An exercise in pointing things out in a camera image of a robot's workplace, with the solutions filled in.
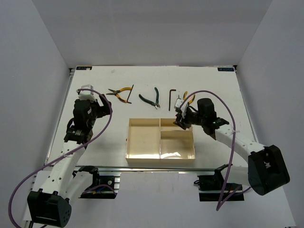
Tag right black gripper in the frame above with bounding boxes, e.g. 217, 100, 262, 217
173, 108, 206, 130

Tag yellow needle-nose pliers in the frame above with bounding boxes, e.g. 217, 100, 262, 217
105, 87, 133, 104
183, 91, 196, 105

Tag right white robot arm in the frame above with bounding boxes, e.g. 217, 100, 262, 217
174, 98, 290, 196

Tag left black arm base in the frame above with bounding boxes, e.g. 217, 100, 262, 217
79, 168, 120, 199

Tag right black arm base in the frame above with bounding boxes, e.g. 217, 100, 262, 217
193, 164, 245, 202

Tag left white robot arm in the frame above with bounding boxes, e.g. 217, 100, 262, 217
27, 94, 112, 228

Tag green side cutters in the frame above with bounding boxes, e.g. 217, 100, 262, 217
138, 87, 162, 110

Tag left brown hex key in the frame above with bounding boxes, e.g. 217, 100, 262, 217
126, 84, 134, 104

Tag brown hex key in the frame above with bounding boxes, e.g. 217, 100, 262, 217
126, 84, 134, 104
168, 89, 176, 111

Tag right brown hex key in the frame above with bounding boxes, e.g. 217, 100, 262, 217
168, 89, 176, 111

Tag beige three-compartment tray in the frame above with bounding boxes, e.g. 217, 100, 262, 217
125, 118, 196, 164

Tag left blue corner label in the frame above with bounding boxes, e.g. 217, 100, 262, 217
76, 66, 92, 71

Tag blue corner label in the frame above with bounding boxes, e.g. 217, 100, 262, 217
218, 67, 235, 72
76, 66, 92, 71

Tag right blue corner label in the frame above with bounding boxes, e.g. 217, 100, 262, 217
218, 67, 235, 72

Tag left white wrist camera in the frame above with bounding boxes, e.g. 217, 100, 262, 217
76, 84, 95, 102

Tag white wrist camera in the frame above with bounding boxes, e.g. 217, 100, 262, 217
174, 98, 187, 118
76, 84, 95, 102

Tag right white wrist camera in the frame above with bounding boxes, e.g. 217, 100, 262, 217
174, 98, 187, 118

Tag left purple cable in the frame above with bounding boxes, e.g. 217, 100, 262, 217
8, 88, 112, 228

